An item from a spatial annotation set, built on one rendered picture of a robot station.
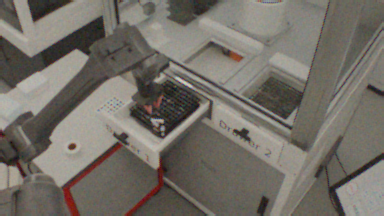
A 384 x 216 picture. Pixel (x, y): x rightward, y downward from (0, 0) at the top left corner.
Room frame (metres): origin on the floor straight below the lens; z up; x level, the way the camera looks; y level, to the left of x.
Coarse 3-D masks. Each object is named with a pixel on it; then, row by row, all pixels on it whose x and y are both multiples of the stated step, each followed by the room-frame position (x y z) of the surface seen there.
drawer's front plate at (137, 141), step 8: (104, 112) 0.99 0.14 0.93; (104, 120) 0.98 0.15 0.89; (112, 120) 0.95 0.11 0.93; (104, 128) 0.99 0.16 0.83; (112, 128) 0.95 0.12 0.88; (120, 128) 0.91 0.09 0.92; (128, 128) 0.90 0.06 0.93; (112, 136) 0.96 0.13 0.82; (136, 136) 0.86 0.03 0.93; (128, 144) 0.89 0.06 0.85; (136, 144) 0.85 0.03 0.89; (144, 144) 0.82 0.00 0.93; (136, 152) 0.86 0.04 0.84; (144, 152) 0.82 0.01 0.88; (152, 152) 0.79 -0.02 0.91; (144, 160) 0.82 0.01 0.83; (152, 160) 0.79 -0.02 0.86
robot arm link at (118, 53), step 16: (128, 32) 0.65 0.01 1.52; (96, 48) 0.59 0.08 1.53; (112, 48) 0.60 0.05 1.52; (128, 48) 0.61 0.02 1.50; (144, 48) 0.62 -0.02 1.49; (96, 64) 0.58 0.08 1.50; (112, 64) 0.56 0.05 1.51; (128, 64) 0.57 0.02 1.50; (80, 80) 0.58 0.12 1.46; (96, 80) 0.57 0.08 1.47; (64, 96) 0.59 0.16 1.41; (80, 96) 0.57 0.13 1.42; (48, 112) 0.59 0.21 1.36; (64, 112) 0.58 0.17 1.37; (32, 128) 0.60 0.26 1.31; (48, 128) 0.58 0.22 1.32; (32, 144) 0.59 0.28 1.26; (48, 144) 0.59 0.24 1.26; (32, 160) 0.60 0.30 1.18
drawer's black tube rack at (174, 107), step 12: (168, 84) 1.14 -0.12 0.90; (168, 96) 1.07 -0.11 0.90; (180, 96) 1.06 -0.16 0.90; (156, 108) 1.01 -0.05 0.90; (168, 108) 1.01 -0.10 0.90; (180, 108) 1.00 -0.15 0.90; (192, 108) 1.02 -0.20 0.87; (168, 120) 0.94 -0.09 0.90; (180, 120) 0.96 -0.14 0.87; (156, 132) 0.91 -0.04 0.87; (168, 132) 0.91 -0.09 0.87
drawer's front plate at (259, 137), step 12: (216, 108) 0.96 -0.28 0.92; (216, 120) 0.95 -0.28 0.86; (228, 120) 0.91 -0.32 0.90; (240, 120) 0.88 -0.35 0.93; (228, 132) 0.91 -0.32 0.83; (252, 132) 0.83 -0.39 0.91; (264, 132) 0.82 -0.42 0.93; (252, 144) 0.83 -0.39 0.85; (264, 144) 0.79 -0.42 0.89; (276, 144) 0.76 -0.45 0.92; (264, 156) 0.78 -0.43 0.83; (276, 156) 0.75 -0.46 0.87
